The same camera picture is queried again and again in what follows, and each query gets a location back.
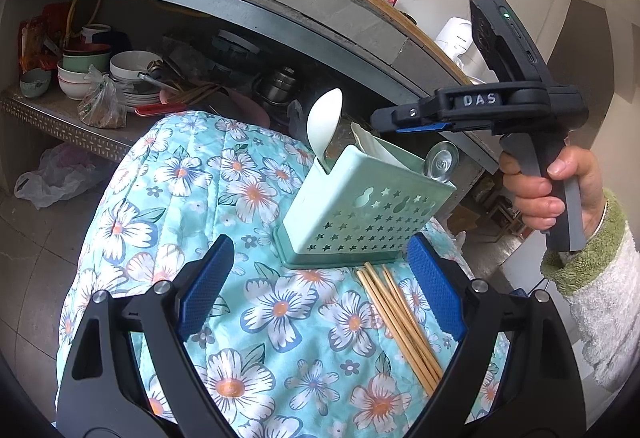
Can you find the person's right hand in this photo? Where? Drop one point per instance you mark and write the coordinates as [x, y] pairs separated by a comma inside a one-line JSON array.
[[530, 190]]

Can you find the metal spoon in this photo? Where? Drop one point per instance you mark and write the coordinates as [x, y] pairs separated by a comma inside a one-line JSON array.
[[442, 161]]

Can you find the white plastic ladle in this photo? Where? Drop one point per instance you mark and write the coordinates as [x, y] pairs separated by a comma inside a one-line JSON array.
[[325, 118]]

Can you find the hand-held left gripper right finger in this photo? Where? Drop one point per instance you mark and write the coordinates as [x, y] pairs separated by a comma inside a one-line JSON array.
[[437, 283]]

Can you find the red-capped sauce bottle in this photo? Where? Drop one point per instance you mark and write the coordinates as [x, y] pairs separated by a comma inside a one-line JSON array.
[[394, 0]]

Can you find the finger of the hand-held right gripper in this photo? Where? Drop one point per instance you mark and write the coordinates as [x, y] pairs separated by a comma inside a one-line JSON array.
[[422, 128]]

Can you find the metal diamond-plate shelf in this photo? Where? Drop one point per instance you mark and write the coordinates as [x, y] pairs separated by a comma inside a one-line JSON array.
[[50, 123]]

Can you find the red snack packets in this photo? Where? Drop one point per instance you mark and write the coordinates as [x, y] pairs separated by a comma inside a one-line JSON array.
[[37, 33]]

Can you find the green star-cutout utensil holder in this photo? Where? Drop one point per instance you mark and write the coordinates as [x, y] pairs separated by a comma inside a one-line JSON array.
[[360, 213]]

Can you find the small teal bowl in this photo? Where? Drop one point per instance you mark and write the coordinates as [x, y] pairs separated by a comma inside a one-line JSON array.
[[35, 83]]

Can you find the bundle of bamboo chopsticks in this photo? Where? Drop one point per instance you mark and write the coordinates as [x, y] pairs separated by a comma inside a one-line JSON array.
[[400, 323]]

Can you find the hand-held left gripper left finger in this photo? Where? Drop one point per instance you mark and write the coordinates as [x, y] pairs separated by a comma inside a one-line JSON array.
[[207, 288]]

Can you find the clear bag of food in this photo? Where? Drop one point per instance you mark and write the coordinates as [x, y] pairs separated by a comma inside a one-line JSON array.
[[102, 105]]

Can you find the white kitchen appliance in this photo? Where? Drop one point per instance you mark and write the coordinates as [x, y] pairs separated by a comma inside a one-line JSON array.
[[455, 43]]

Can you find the cardboard box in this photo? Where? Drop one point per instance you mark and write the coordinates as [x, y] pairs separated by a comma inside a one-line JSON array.
[[465, 218]]

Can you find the white plastic bag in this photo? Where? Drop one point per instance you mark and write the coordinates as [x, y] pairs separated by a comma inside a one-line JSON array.
[[50, 175]]

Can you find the floral turquoise quilted blanket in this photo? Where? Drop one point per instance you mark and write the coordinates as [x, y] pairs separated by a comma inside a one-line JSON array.
[[250, 318]]

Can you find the stacked steel pots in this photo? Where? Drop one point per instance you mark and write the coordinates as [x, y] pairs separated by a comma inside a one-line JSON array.
[[277, 85]]

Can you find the translucent white soup spoon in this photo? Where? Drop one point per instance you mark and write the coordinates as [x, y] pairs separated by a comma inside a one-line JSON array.
[[372, 143]]

